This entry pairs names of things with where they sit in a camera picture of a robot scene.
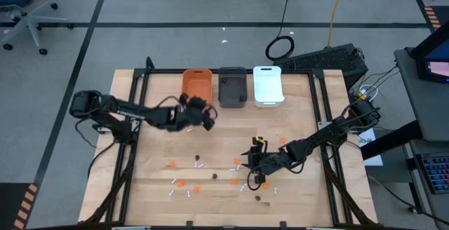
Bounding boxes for black keyboard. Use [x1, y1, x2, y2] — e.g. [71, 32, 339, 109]
[273, 43, 369, 91]

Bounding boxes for white coiled cable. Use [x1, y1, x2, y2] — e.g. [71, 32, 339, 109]
[357, 83, 380, 100]

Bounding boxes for orange plastic bin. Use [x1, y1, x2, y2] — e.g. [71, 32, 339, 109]
[181, 68, 214, 105]

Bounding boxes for white paper sheet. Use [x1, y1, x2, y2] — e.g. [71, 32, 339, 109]
[356, 128, 384, 167]

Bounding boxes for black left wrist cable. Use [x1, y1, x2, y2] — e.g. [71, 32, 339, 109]
[154, 94, 185, 110]

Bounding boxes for grey keyboard shelf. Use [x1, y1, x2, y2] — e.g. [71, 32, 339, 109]
[408, 139, 449, 224]

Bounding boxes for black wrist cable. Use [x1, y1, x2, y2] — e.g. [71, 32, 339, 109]
[246, 168, 264, 191]
[154, 94, 185, 110]

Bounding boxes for white plastic bin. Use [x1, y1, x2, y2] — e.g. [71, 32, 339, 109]
[253, 65, 286, 109]

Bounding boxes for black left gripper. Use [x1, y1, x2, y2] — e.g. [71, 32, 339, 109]
[175, 95, 217, 131]

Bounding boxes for grey office chair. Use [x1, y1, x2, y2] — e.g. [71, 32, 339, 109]
[0, 0, 76, 56]

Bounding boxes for black left base cable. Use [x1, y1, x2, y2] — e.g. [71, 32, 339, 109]
[74, 117, 119, 180]

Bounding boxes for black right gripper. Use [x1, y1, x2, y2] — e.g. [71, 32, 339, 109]
[253, 136, 281, 185]

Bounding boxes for yellow hanging cable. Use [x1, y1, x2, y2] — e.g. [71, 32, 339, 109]
[326, 0, 349, 48]

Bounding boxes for black right base cables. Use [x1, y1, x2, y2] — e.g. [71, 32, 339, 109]
[350, 65, 401, 101]

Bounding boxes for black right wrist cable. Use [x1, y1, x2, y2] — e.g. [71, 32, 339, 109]
[246, 168, 264, 191]

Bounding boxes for black desk support bar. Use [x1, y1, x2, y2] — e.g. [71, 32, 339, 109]
[361, 119, 424, 161]

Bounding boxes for grey plastic bin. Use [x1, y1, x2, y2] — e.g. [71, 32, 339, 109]
[217, 66, 248, 109]

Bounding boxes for black hanging cable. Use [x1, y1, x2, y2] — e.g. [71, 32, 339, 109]
[264, 0, 295, 62]

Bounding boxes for black computer monitor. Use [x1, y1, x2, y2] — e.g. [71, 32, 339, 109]
[409, 21, 449, 84]

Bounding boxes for black aluminium table frame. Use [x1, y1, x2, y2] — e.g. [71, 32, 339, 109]
[82, 56, 380, 230]

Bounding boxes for backlit keyboard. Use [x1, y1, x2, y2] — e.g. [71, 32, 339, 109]
[419, 151, 449, 195]

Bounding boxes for grey desk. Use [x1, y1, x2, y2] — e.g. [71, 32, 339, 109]
[393, 46, 449, 143]

